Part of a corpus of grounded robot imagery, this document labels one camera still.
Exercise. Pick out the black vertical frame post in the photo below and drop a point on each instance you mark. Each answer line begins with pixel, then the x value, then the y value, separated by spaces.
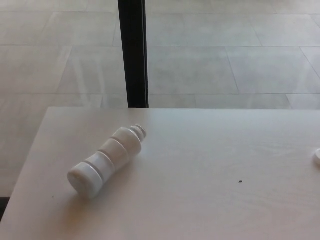
pixel 133 52

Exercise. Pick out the white translucent plastic bottle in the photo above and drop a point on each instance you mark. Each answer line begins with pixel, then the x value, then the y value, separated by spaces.
pixel 107 160

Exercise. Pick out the white plastic bottle cap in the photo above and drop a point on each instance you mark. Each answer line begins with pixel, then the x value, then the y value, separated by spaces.
pixel 317 157

